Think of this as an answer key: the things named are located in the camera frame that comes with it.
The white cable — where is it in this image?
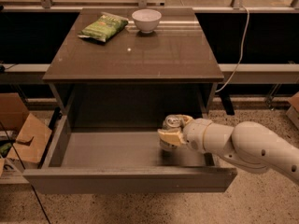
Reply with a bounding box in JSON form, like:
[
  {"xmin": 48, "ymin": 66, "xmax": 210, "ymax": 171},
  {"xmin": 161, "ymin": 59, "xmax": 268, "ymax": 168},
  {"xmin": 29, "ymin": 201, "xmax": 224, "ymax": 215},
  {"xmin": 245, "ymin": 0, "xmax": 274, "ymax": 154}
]
[{"xmin": 214, "ymin": 7, "xmax": 250, "ymax": 94}]

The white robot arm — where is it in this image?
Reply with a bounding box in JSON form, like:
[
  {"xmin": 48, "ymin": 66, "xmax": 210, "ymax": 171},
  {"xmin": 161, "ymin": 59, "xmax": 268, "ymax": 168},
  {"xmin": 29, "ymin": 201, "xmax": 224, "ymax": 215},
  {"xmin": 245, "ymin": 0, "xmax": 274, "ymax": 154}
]
[{"xmin": 158, "ymin": 115, "xmax": 299, "ymax": 184}]

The white bowl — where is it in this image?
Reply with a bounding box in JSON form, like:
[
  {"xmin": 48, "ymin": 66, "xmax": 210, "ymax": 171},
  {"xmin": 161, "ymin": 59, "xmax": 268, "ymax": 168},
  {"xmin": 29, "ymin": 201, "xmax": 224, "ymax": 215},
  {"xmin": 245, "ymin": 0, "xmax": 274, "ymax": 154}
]
[{"xmin": 132, "ymin": 9, "xmax": 162, "ymax": 34}]

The open grey top drawer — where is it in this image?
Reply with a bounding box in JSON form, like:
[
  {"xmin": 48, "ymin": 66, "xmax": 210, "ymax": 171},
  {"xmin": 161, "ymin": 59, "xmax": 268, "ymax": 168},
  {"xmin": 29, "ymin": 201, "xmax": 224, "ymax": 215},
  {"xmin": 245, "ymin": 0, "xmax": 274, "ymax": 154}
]
[{"xmin": 23, "ymin": 111, "xmax": 237, "ymax": 194}]

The black cable on floor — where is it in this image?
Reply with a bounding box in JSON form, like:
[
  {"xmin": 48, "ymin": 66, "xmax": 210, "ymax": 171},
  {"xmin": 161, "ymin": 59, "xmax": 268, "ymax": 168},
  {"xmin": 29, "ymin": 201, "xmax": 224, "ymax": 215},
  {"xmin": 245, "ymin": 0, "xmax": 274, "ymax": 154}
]
[{"xmin": 0, "ymin": 121, "xmax": 51, "ymax": 224}]

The green chip bag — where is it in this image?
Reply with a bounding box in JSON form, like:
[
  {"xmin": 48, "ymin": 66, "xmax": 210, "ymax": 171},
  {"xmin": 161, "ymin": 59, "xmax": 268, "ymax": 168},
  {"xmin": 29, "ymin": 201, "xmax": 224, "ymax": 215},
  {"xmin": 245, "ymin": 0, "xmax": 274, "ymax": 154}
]
[{"xmin": 78, "ymin": 12, "xmax": 128, "ymax": 43}]

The brown cardboard box left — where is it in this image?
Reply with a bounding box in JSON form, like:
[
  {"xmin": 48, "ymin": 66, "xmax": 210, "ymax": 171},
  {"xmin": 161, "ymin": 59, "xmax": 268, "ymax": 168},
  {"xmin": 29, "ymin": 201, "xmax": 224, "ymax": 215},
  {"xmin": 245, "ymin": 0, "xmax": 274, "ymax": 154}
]
[{"xmin": 0, "ymin": 93, "xmax": 52, "ymax": 169}]

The cardboard box right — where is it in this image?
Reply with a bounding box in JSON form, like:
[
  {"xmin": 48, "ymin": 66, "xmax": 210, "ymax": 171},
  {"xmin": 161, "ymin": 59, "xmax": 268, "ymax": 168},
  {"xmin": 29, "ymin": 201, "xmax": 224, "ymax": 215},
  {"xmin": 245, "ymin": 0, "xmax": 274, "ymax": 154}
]
[{"xmin": 286, "ymin": 92, "xmax": 299, "ymax": 129}]

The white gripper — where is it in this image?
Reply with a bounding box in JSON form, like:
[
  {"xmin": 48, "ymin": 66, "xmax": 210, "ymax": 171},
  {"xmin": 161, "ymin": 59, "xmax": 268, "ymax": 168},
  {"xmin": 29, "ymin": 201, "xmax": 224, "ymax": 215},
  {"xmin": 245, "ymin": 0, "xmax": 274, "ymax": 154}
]
[{"xmin": 158, "ymin": 115, "xmax": 212, "ymax": 153}]

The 7up soda can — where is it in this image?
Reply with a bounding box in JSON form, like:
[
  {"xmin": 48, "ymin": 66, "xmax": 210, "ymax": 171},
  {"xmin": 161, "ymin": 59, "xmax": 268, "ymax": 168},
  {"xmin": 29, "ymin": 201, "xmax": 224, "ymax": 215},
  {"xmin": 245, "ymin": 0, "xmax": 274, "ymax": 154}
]
[{"xmin": 160, "ymin": 115, "xmax": 183, "ymax": 152}]

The grey cabinet with glossy top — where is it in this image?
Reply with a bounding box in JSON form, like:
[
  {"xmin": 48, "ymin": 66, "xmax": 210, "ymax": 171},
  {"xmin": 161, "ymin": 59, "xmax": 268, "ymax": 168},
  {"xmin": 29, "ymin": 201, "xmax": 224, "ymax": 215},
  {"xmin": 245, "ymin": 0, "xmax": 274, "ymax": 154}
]
[{"xmin": 44, "ymin": 8, "xmax": 223, "ymax": 129}]

